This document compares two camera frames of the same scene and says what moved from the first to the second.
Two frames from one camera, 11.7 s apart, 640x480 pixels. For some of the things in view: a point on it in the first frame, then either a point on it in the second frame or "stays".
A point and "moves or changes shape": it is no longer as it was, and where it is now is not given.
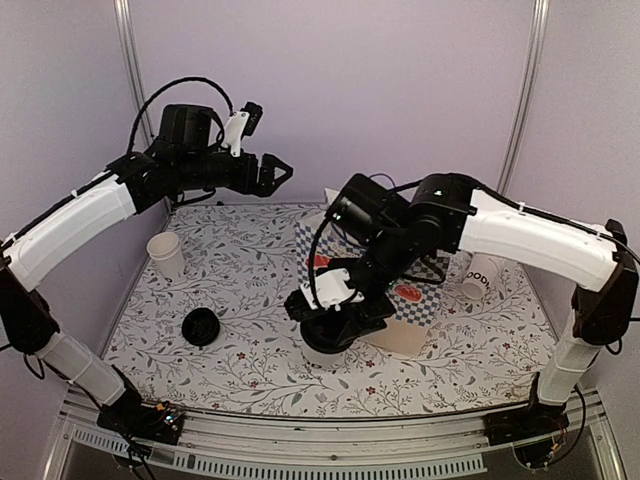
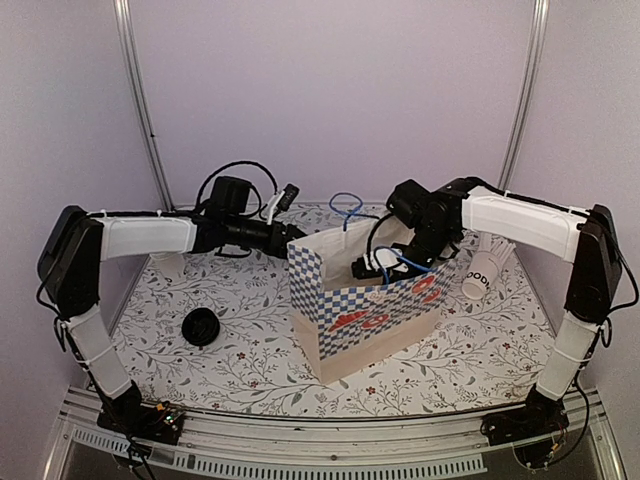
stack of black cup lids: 200,326 stays
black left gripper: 264,186 to 290,232
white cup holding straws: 482,272 stays
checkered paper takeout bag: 318,243 moves or changes shape
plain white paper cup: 166,250 stays
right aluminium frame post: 527,95 stays
